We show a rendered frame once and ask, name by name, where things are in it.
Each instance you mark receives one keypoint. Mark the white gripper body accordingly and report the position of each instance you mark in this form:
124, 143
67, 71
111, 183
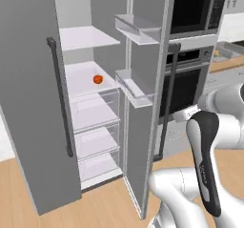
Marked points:
186, 114

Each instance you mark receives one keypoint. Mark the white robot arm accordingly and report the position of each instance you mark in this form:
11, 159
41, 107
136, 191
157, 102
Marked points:
228, 123

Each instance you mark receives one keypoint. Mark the orange round squash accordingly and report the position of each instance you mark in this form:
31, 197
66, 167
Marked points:
97, 79

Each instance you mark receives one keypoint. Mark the grey drawer under oven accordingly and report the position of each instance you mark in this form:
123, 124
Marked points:
174, 136

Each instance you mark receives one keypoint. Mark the black and steel oven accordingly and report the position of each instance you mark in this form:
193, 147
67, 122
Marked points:
186, 85

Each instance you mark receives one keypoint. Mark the light grey base cupboards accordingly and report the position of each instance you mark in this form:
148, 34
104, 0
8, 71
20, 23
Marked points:
222, 77

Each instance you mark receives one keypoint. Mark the clear fridge door bin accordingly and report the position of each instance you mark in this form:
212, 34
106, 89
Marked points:
135, 90
136, 28

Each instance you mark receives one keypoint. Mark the grey fridge door with bins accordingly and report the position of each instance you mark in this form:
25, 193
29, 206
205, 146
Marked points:
139, 149

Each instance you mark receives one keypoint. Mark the yellow food piece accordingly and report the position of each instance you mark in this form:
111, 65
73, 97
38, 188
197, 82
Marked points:
217, 52

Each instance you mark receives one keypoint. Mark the clear fridge drawer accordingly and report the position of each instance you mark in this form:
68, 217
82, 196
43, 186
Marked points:
93, 109
98, 169
95, 141

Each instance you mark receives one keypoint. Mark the black microwave oven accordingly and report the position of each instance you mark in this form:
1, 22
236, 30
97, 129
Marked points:
190, 6

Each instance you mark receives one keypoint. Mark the white glass fridge shelf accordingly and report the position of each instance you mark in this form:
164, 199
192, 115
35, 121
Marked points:
81, 76
85, 36

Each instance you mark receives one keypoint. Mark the grey fridge cabinet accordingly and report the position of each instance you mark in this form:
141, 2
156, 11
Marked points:
105, 12

